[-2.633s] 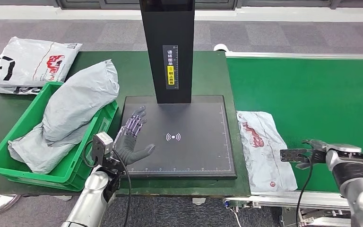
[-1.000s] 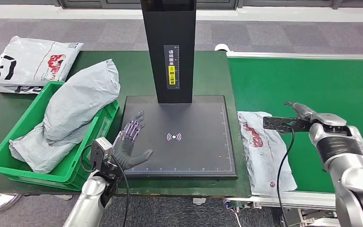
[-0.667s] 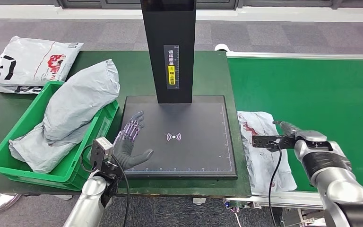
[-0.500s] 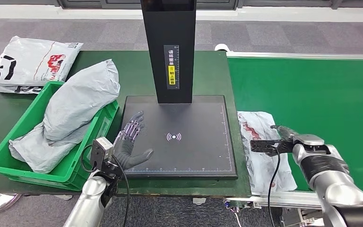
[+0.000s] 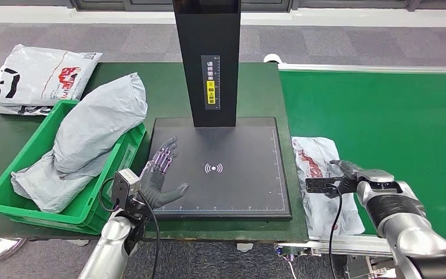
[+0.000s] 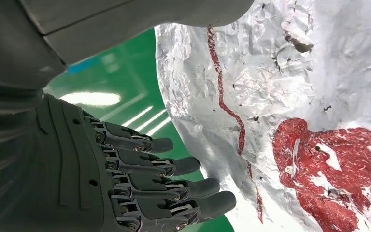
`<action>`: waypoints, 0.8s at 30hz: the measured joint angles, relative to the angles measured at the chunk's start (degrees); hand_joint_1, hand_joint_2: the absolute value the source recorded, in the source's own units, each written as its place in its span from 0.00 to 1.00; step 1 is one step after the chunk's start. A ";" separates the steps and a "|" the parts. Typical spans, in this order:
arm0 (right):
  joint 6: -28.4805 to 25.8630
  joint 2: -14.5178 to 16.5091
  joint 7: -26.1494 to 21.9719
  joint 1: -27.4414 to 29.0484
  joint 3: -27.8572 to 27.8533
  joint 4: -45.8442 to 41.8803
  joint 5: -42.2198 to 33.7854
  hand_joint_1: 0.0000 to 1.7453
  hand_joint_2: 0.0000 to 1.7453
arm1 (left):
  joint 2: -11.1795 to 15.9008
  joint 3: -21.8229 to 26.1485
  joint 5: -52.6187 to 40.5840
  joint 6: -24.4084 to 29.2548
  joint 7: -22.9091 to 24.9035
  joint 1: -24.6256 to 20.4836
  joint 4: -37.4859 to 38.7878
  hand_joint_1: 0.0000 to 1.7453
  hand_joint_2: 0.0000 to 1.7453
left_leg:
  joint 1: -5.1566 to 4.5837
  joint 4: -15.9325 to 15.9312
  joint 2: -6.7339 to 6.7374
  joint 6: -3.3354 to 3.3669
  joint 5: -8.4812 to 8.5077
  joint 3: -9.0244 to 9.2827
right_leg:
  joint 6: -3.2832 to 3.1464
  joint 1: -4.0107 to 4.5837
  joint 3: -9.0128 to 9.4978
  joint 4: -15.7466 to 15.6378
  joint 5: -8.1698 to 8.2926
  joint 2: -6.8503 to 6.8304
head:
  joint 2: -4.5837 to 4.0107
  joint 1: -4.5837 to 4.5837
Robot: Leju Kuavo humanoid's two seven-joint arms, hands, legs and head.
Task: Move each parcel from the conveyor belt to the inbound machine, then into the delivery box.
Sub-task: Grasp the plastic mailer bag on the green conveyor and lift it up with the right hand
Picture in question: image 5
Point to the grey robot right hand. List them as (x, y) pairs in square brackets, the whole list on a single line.
[(373, 175)]

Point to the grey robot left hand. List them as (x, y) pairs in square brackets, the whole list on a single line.
[(157, 188)]

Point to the grey mailer bag red print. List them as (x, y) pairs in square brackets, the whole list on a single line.
[(46, 188), (319, 215), (100, 119)]

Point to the green conveyor belt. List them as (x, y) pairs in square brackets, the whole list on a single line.
[(419, 115)]

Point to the white conveyor end roller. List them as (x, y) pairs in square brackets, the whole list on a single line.
[(273, 58)]

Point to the black inbound scanner machine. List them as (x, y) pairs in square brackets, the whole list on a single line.
[(215, 38)]

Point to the white table foot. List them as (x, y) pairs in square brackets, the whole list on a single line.
[(245, 247)]

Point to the small blue circuit board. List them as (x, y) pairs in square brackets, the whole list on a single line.
[(292, 251)]

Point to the black yellow ruler label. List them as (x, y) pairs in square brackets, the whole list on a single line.
[(210, 73)]

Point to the green plastic crate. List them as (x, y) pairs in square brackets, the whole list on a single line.
[(27, 154)]

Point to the white mailer bag black print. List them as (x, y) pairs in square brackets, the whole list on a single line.
[(19, 110)]

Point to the white mailer bag black-red print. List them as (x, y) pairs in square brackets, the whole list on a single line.
[(34, 73)]

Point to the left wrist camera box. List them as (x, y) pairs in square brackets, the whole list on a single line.
[(125, 185)]

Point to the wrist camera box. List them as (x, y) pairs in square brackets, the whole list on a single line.
[(319, 185), (125, 185)]

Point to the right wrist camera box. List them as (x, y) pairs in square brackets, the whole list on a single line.
[(319, 185)]

